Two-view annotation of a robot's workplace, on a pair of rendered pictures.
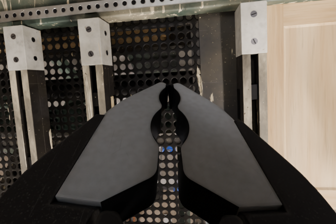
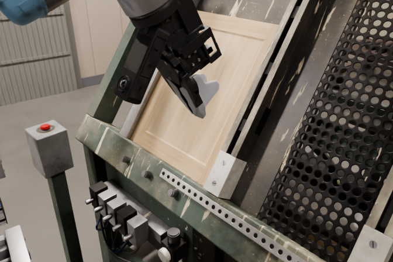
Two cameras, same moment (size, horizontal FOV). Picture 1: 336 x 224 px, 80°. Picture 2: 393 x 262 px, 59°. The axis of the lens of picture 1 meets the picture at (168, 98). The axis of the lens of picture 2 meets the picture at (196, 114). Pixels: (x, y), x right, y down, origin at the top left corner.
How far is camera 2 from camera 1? 0.51 m
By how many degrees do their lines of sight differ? 47
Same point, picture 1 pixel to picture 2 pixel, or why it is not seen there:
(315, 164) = (236, 55)
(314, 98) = (214, 104)
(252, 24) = (218, 176)
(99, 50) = (359, 241)
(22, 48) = not seen: outside the picture
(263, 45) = (220, 157)
